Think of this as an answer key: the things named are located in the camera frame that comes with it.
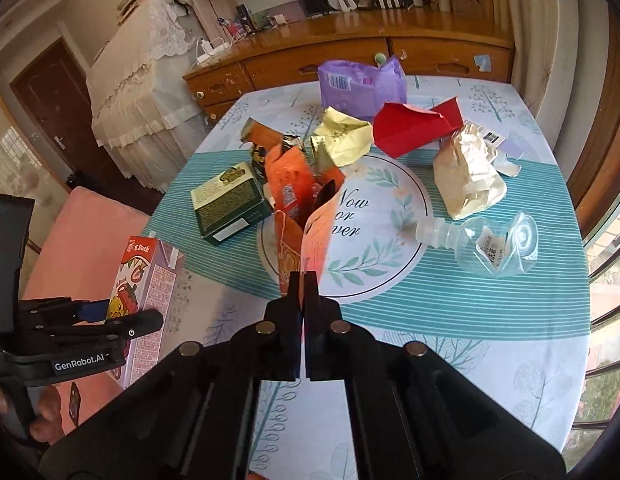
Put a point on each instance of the red paper box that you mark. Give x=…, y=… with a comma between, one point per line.
x=400, y=130

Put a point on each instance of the orange plastic wrapper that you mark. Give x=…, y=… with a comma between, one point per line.
x=290, y=180

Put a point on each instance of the pink sofa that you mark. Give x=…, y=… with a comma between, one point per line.
x=69, y=240

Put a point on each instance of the white lace furniture cover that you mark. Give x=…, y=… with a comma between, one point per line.
x=134, y=80

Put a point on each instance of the green chocolate box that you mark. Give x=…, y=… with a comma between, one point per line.
x=229, y=200

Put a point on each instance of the wooden dresser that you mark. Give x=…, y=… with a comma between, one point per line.
x=290, y=65

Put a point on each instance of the orange brown snack packet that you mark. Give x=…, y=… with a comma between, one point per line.
x=264, y=135

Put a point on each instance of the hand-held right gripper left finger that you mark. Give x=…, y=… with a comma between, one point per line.
x=296, y=300

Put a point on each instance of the wooden window frame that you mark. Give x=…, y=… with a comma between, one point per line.
x=600, y=110

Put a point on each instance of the orange paper bag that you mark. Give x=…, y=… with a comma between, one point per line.
x=317, y=240

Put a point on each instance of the small teal jar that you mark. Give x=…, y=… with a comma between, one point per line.
x=380, y=59

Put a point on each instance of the teal white printed tablecloth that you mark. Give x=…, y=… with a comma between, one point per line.
x=440, y=310

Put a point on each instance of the clear plastic bottle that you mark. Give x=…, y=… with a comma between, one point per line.
x=470, y=245

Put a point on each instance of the beige curtain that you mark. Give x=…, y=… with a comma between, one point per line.
x=530, y=25

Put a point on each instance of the white power strip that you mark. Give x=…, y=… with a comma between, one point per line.
x=212, y=48

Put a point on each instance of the pale paper scrap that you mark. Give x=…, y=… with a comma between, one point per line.
x=512, y=150

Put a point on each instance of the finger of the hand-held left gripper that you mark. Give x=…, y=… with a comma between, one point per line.
x=134, y=323
x=92, y=310

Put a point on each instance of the pink strawberry drink carton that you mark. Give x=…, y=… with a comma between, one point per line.
x=154, y=280

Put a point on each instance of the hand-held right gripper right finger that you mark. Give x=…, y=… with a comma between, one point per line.
x=312, y=300

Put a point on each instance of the dark tall box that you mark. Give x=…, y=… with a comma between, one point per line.
x=244, y=17

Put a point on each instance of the black photo frame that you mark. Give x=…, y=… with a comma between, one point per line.
x=312, y=0

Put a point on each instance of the brown wooden door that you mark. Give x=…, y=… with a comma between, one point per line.
x=54, y=105

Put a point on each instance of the blue tape piece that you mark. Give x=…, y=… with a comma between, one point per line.
x=483, y=62

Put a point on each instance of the metal window bars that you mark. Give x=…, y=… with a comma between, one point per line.
x=607, y=320

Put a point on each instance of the crumpled beige paper bag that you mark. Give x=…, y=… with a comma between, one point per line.
x=465, y=180

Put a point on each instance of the person's left hand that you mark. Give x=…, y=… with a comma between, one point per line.
x=49, y=402

